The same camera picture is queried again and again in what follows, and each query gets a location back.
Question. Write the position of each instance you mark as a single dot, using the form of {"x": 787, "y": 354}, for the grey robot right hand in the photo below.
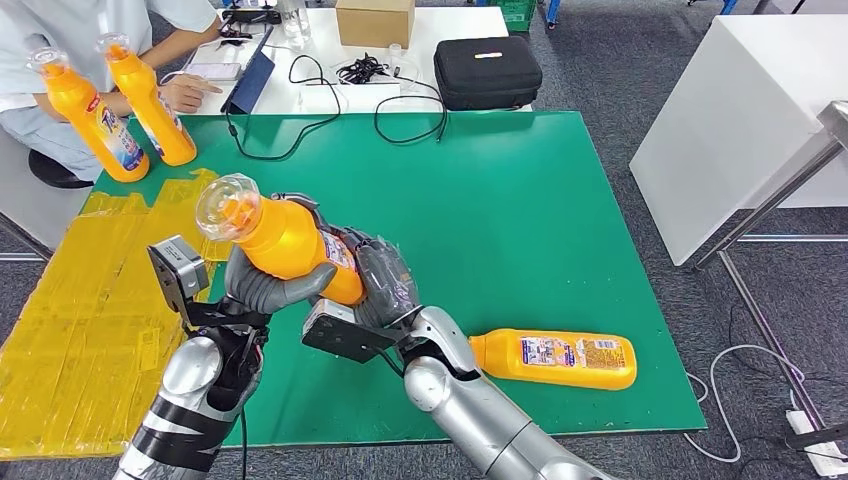
{"x": 387, "y": 285}

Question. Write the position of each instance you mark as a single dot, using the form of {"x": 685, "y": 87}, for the orange detergent bottle clear cap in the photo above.
{"x": 152, "y": 112}
{"x": 503, "y": 358}
{"x": 99, "y": 126}
{"x": 285, "y": 238}

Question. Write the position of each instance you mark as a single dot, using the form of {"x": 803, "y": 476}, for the person's right forearm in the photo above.
{"x": 118, "y": 104}

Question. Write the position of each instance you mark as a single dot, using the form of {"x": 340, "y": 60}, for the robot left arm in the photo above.
{"x": 192, "y": 384}

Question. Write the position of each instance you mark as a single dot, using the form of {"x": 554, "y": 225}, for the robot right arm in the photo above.
{"x": 477, "y": 417}

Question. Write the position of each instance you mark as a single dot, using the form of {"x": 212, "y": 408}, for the person's left forearm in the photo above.
{"x": 189, "y": 36}

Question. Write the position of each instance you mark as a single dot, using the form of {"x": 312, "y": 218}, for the small clear cup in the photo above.
{"x": 395, "y": 56}

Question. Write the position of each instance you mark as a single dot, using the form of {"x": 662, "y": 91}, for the black zip case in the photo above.
{"x": 487, "y": 76}

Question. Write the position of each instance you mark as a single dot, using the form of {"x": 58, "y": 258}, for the dark blue tablet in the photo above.
{"x": 250, "y": 83}

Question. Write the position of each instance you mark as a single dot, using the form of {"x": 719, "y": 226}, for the brown cardboard box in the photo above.
{"x": 374, "y": 26}

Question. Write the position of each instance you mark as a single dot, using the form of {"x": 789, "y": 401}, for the white table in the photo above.
{"x": 729, "y": 132}
{"x": 450, "y": 20}

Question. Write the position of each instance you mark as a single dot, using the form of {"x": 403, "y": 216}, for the person's right hand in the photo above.
{"x": 189, "y": 91}

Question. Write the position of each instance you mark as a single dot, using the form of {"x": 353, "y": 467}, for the green plastic crate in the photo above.
{"x": 513, "y": 14}

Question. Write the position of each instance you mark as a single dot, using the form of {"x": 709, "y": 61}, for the yellow tape patch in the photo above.
{"x": 79, "y": 318}

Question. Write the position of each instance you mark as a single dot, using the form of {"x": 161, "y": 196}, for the black round stool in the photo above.
{"x": 56, "y": 173}

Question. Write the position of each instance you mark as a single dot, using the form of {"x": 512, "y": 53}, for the silver metal stand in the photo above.
{"x": 782, "y": 192}

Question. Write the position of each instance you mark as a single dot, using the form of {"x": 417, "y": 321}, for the person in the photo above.
{"x": 40, "y": 26}

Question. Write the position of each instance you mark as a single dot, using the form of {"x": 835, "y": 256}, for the white power strip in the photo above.
{"x": 818, "y": 450}

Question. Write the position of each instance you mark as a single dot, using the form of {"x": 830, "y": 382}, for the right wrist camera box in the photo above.
{"x": 338, "y": 338}

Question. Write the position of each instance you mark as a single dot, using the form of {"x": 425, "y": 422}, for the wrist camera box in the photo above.
{"x": 179, "y": 265}
{"x": 338, "y": 338}

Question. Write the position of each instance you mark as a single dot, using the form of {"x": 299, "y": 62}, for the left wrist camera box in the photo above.
{"x": 179, "y": 265}

